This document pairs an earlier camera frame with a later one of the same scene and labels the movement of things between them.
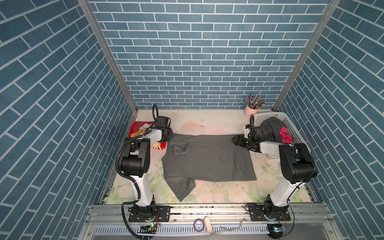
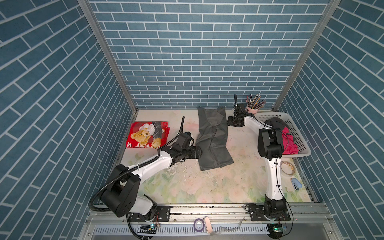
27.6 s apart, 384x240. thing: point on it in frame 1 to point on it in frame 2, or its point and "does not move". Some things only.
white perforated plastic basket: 296,136 does not move
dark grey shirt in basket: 270,129 does not move
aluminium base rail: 308,221 does not move
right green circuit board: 275,230 does not move
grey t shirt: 192,158 to 213,150
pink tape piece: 208,225 does not move
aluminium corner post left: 102,36 does not move
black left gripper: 170,133 to 198,153
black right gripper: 242,138 to 229,122
